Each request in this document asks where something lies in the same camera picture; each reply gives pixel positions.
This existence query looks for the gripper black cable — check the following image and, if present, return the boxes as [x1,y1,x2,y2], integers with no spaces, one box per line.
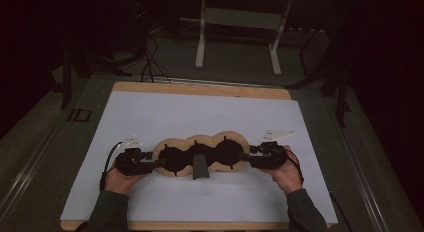
[99,141,124,193]
[285,147,354,232]

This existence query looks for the black floor cables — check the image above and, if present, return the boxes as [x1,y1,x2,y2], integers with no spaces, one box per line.
[139,33,172,84]

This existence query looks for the white metal stand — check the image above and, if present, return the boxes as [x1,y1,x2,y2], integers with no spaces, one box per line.
[194,0,294,77]

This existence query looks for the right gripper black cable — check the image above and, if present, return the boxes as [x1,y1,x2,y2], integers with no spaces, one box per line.
[285,147,354,232]

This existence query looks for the white table mat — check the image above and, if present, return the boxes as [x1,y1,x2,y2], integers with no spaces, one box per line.
[59,90,339,224]

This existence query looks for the black stand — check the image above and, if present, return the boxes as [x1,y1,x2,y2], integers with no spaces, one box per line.
[333,55,352,129]

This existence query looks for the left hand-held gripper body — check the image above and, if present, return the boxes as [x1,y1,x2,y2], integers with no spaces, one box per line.
[114,134,158,177]

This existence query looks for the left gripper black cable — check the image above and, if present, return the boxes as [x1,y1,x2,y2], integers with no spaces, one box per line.
[99,141,124,193]

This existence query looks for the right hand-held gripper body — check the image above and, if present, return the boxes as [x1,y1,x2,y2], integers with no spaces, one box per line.
[249,129,297,171]

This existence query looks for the wooden three-hole tray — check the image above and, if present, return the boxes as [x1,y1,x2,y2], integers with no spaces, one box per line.
[151,130,252,181]

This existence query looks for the person's left hand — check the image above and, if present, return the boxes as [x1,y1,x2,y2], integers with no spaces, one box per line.
[103,164,148,197]

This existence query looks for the person's right hand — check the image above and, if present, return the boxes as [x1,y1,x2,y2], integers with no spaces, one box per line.
[262,144,305,197]

